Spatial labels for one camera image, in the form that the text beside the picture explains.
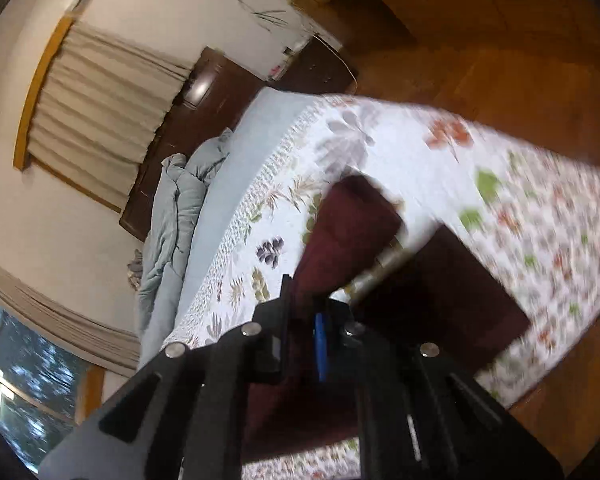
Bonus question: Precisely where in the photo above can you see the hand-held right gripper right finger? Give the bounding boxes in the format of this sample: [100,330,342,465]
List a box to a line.
[313,299,564,480]

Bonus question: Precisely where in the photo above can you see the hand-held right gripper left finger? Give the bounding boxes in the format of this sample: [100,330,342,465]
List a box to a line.
[42,275,294,480]

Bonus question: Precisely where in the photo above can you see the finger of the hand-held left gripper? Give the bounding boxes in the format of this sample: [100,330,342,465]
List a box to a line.
[349,249,413,307]

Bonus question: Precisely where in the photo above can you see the maroon pants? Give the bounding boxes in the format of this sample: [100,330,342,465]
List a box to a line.
[242,174,532,461]

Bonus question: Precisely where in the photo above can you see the floral leaf print bedspread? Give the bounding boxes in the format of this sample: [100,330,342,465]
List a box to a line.
[170,92,600,480]

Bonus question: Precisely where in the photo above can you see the light blue bed sheet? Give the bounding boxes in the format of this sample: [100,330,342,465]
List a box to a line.
[139,87,327,357]

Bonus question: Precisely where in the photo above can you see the grey-blue quilt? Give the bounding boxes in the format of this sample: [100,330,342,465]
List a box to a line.
[134,127,234,332]

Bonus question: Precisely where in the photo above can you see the dark wooden nightstand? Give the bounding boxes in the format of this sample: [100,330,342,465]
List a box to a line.
[274,34,359,97]

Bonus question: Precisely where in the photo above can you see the beige pleated curtain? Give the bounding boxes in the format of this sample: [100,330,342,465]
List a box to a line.
[0,249,142,377]
[27,22,197,209]

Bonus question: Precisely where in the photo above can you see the dark wooden headboard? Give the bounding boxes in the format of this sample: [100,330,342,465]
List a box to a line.
[119,46,267,244]

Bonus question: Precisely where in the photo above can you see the window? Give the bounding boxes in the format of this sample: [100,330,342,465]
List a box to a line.
[0,289,90,467]

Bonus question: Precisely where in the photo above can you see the yellow wooden window frame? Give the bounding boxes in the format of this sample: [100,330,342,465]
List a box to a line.
[12,15,77,171]

